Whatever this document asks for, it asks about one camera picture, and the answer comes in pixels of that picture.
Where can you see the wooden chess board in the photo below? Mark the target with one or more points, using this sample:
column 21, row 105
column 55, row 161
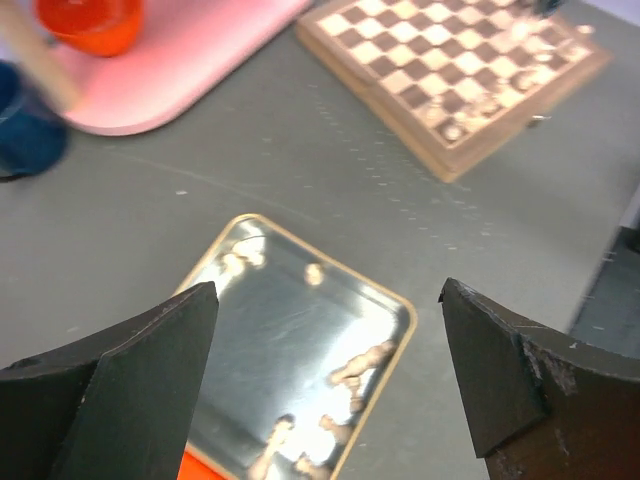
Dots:
column 493, row 67

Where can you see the gold metal tin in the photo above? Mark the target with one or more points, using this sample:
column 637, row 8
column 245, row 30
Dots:
column 276, row 341

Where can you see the dark blue mug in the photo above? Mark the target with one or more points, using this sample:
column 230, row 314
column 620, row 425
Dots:
column 33, row 137

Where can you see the orange metal tin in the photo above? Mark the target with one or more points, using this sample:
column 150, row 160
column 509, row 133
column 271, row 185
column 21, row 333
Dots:
column 193, row 469

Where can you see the white rook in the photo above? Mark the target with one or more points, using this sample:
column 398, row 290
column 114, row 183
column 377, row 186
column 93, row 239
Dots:
column 453, row 132

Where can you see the small orange bowl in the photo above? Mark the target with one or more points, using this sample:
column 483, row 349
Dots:
column 104, row 28

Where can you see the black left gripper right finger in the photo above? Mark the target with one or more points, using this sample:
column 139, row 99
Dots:
column 539, row 403

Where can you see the white piece in tin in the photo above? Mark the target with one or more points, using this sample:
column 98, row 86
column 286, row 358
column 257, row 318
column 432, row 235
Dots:
column 259, row 469

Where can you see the pink three-tier shelf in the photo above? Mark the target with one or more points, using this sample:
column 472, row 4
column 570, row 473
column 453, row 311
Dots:
column 184, row 49

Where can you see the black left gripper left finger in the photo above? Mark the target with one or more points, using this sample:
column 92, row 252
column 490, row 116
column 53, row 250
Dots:
column 117, row 404

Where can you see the white pawn in tin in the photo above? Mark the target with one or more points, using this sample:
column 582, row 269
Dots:
column 314, row 274

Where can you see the white bishop in tin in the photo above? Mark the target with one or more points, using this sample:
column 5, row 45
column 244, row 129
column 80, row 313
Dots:
column 350, row 373

